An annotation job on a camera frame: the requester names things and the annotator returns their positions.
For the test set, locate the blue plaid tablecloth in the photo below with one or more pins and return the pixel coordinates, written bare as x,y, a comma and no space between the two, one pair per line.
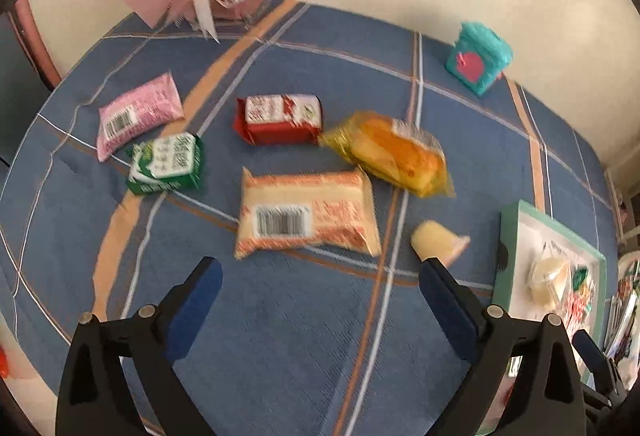
300,316

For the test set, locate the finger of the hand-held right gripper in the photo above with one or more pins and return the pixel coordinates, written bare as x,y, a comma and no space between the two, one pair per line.
592,356

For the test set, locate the red floral snack packet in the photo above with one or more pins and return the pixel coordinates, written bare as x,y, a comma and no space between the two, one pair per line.
575,311

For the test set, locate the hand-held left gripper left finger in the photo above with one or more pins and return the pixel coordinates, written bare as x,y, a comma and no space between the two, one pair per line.
195,311

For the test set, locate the green biscuit packet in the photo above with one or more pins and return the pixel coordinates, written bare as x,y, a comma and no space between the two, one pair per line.
165,161

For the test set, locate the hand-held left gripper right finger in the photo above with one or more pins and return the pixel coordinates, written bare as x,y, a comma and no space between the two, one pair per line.
445,306

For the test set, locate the clear steamed bun packet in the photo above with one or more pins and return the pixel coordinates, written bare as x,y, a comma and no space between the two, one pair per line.
550,276

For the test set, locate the small jelly cup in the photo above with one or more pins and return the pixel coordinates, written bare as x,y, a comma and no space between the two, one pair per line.
437,241

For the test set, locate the yellow bread packet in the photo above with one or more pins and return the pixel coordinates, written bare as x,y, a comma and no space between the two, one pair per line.
395,153

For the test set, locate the red biscuit packet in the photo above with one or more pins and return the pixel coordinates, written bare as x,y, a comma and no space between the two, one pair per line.
277,118

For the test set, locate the pink snack packet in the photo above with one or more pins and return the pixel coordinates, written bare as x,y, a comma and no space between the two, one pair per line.
137,113

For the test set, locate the green-rimmed white box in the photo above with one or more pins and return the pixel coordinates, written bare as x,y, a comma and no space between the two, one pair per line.
525,236

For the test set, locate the orange white cake packet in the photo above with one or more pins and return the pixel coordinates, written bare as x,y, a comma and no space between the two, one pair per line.
305,211

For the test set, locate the pink board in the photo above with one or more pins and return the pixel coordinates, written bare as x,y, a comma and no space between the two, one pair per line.
35,46

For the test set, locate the teal toy box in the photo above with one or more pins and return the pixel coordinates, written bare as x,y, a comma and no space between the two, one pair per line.
477,56

